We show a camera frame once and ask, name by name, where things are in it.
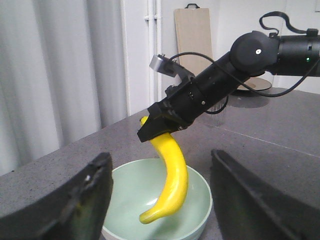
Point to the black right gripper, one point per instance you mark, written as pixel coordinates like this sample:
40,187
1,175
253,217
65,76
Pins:
178,110

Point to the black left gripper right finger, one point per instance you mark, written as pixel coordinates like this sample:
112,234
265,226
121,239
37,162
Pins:
248,208

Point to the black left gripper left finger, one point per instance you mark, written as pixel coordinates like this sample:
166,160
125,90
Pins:
74,211

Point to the yellow banana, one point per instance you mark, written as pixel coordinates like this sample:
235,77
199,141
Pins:
175,189

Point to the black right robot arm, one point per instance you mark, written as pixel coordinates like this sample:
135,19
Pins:
251,55

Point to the green ribbed bowl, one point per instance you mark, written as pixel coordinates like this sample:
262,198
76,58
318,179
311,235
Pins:
136,187

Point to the brown cardboard board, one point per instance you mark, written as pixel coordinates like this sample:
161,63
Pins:
193,29

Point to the grey curtain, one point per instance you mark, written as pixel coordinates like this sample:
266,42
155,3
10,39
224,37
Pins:
62,75

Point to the round cardboard base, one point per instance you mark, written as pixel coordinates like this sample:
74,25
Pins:
258,84

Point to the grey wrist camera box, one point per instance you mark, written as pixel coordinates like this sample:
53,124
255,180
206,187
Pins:
161,64

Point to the white wall pipe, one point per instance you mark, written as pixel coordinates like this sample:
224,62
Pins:
153,19

